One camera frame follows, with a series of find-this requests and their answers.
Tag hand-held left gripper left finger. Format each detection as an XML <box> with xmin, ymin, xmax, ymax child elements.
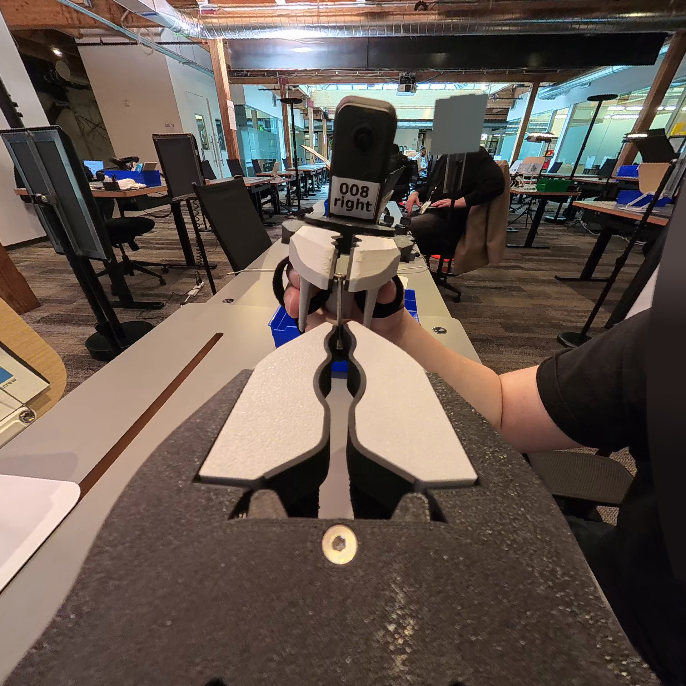
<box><xmin>198</xmin><ymin>324</ymin><xmax>335</xmax><ymax>488</ymax></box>

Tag blue-grey panel on stand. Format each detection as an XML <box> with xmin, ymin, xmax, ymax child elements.
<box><xmin>0</xmin><ymin>126</ymin><xmax>156</xmax><ymax>362</ymax></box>

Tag black panel on stand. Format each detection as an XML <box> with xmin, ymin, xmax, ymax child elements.
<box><xmin>153</xmin><ymin>133</ymin><xmax>218</xmax><ymax>295</ymax></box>

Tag person's right forearm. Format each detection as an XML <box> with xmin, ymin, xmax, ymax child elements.
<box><xmin>421</xmin><ymin>327</ymin><xmax>582</xmax><ymax>453</ymax></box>

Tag beige jacket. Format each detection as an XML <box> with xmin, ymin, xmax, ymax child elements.
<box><xmin>453</xmin><ymin>161</ymin><xmax>512</xmax><ymax>277</ymax></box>

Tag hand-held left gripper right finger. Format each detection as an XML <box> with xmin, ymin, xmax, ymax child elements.
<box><xmin>344</xmin><ymin>320</ymin><xmax>479</xmax><ymax>490</ymax></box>

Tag black floor lamp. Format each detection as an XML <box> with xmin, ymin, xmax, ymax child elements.
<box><xmin>565</xmin><ymin>94</ymin><xmax>620</xmax><ymax>180</ymax></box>
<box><xmin>279</xmin><ymin>98</ymin><xmax>303</xmax><ymax>212</ymax></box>

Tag black office chair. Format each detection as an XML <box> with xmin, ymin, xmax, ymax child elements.
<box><xmin>102</xmin><ymin>214</ymin><xmax>167</xmax><ymax>287</ymax></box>

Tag marker board on black stand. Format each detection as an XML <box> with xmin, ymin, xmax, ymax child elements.
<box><xmin>557</xmin><ymin>129</ymin><xmax>686</xmax><ymax>349</ymax></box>

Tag silver ventilation duct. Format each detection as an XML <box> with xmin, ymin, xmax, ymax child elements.
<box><xmin>107</xmin><ymin>0</ymin><xmax>686</xmax><ymax>41</ymax></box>

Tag wooden table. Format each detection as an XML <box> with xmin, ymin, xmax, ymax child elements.
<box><xmin>13</xmin><ymin>182</ymin><xmax>188</xmax><ymax>269</ymax></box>
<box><xmin>509</xmin><ymin>185</ymin><xmax>582</xmax><ymax>248</ymax></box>
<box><xmin>573</xmin><ymin>199</ymin><xmax>673</xmax><ymax>282</ymax></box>

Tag blue plastic divided bin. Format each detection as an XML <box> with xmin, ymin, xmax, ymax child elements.
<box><xmin>268</xmin><ymin>288</ymin><xmax>420</xmax><ymax>374</ymax></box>

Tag person's right hand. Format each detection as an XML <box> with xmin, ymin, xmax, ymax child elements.
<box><xmin>283</xmin><ymin>269</ymin><xmax>428</xmax><ymax>372</ymax></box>

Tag wooden pillar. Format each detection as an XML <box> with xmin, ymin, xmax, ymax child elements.
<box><xmin>209</xmin><ymin>39</ymin><xmax>240</xmax><ymax>161</ymax></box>
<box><xmin>0</xmin><ymin>244</ymin><xmax>41</xmax><ymax>314</ymax></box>

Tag instruction sheet in clear holder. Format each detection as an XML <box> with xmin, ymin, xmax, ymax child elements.
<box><xmin>0</xmin><ymin>343</ymin><xmax>51</xmax><ymax>446</ymax></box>

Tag black tablet on stand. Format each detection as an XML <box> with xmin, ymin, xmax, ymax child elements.
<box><xmin>382</xmin><ymin>165</ymin><xmax>407</xmax><ymax>203</ymax></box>

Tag tan wooden board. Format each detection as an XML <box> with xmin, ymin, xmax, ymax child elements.
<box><xmin>0</xmin><ymin>297</ymin><xmax>68</xmax><ymax>424</ymax></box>

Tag long metal screw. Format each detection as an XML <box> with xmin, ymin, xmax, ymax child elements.
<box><xmin>333</xmin><ymin>272</ymin><xmax>348</xmax><ymax>352</ymax></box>

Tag person's black shirt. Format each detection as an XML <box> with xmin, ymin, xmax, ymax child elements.
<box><xmin>536</xmin><ymin>177</ymin><xmax>686</xmax><ymax>686</ymax></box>

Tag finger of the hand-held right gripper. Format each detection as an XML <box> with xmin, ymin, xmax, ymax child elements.
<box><xmin>288</xmin><ymin>226</ymin><xmax>341</xmax><ymax>288</ymax></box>
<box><xmin>347</xmin><ymin>234</ymin><xmax>403</xmax><ymax>293</ymax></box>

